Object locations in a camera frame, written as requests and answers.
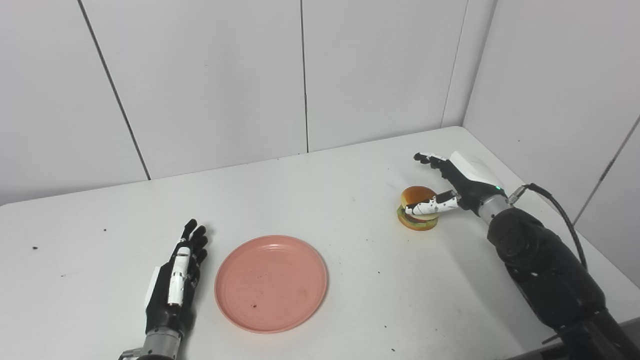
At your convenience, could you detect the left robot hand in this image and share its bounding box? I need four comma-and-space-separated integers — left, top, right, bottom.
144, 218, 209, 337

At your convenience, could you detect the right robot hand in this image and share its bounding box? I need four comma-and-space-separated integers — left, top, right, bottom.
404, 150, 508, 220

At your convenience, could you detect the toy hamburger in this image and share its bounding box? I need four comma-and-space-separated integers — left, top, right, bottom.
396, 185, 441, 232

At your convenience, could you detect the pink round plate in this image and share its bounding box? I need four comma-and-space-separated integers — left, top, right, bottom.
214, 235, 330, 334

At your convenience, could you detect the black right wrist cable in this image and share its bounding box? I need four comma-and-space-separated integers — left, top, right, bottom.
506, 182, 589, 271

